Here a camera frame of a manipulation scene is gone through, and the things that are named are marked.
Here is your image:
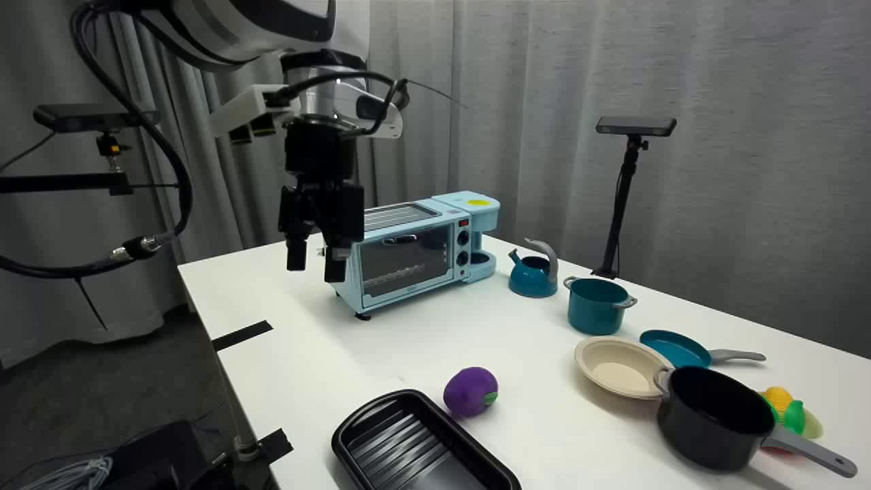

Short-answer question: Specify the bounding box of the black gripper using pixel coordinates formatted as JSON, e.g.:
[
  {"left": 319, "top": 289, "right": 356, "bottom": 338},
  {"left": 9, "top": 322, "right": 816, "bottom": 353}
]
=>
[{"left": 281, "top": 123, "right": 366, "bottom": 284}]

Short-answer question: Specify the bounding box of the purple plush object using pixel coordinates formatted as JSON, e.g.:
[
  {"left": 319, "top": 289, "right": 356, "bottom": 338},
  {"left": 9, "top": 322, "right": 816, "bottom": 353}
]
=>
[{"left": 443, "top": 368, "right": 499, "bottom": 419}]

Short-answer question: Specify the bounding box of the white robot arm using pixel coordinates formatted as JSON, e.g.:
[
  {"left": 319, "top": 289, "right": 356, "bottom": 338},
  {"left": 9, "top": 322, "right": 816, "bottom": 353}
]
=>
[{"left": 106, "top": 0, "right": 409, "bottom": 284}]

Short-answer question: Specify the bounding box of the light blue toy toaster oven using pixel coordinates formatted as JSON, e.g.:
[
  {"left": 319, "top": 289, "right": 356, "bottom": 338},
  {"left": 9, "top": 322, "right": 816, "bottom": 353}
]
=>
[{"left": 334, "top": 190, "right": 502, "bottom": 319}]

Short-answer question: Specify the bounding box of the black baking tray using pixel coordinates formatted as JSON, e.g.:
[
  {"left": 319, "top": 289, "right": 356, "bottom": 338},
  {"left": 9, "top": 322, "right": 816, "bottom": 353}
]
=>
[{"left": 333, "top": 389, "right": 523, "bottom": 490}]

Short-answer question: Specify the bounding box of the teal toy kettle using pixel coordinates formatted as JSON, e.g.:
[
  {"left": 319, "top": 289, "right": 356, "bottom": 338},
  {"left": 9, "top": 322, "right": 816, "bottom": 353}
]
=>
[{"left": 508, "top": 236, "right": 559, "bottom": 300}]

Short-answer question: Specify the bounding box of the teal toy pot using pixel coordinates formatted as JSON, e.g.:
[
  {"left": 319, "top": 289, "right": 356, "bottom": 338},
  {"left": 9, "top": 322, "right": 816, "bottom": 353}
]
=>
[{"left": 564, "top": 278, "right": 636, "bottom": 336}]

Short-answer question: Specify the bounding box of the teal toy frying pan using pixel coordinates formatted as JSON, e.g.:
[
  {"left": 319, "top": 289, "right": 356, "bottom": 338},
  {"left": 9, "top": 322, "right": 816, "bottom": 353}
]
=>
[{"left": 639, "top": 330, "right": 764, "bottom": 368}]

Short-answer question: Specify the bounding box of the yellow green toy vegetable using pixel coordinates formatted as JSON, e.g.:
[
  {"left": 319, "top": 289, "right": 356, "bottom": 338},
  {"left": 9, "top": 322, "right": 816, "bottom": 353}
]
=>
[{"left": 762, "top": 387, "right": 822, "bottom": 438}]

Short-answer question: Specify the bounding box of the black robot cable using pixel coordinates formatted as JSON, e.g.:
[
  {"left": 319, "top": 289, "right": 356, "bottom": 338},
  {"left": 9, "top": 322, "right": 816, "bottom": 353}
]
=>
[{"left": 0, "top": 0, "right": 197, "bottom": 281}]

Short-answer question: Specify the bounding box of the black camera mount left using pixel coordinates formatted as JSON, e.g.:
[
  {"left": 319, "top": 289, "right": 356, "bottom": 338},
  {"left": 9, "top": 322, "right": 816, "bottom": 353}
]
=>
[{"left": 0, "top": 103, "right": 155, "bottom": 197}]

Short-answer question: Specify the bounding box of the black camera stand right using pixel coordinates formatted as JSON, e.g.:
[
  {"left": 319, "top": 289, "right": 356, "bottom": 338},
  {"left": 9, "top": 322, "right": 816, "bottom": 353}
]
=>
[{"left": 597, "top": 118, "right": 677, "bottom": 278}]

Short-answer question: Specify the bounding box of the black saucepan grey handle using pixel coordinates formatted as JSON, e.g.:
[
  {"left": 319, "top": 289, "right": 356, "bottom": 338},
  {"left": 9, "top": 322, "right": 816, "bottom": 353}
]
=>
[{"left": 654, "top": 368, "right": 857, "bottom": 479}]

